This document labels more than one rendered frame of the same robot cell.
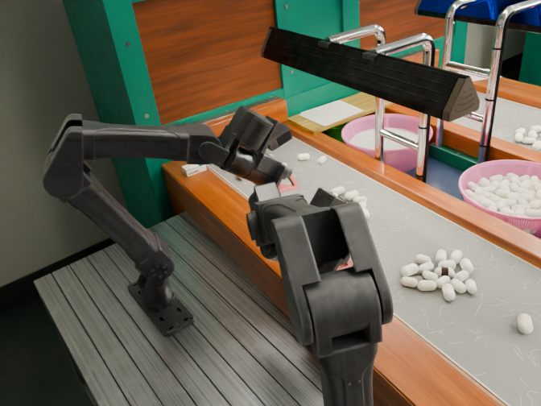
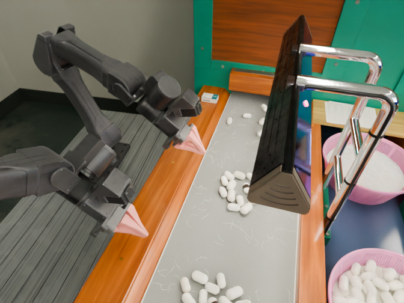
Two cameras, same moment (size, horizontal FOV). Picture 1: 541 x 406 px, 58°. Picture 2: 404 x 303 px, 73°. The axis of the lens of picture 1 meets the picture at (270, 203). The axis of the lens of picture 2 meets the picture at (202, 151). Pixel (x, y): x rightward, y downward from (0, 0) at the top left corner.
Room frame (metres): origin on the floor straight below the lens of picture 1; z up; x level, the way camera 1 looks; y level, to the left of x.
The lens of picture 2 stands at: (0.55, -0.44, 1.34)
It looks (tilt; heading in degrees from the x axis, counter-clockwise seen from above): 42 degrees down; 45
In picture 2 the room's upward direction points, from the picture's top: straight up
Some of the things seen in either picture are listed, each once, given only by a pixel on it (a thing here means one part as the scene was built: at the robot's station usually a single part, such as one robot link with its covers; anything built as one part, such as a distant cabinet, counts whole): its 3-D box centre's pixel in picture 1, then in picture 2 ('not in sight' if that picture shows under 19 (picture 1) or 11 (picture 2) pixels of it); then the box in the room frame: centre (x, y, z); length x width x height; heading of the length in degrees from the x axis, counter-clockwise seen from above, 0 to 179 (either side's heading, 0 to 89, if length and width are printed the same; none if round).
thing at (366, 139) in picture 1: (386, 148); (361, 172); (1.33, -0.37, 0.71); 0.22 x 0.22 x 0.06
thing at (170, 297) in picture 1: (155, 291); (107, 154); (0.81, 0.27, 0.71); 0.20 x 0.07 x 0.08; 33
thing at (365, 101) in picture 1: (340, 111); (361, 118); (1.52, -0.27, 0.77); 0.33 x 0.15 x 0.01; 118
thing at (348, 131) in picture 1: (386, 145); (363, 169); (1.33, -0.37, 0.72); 0.27 x 0.27 x 0.10
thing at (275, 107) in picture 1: (241, 121); (269, 83); (1.41, 0.06, 0.83); 0.30 x 0.06 x 0.07; 118
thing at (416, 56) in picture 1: (403, 67); not in sight; (1.73, -0.54, 0.83); 0.30 x 0.06 x 0.07; 118
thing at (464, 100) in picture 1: (348, 62); (293, 77); (1.05, -0.21, 1.08); 0.62 x 0.08 x 0.07; 28
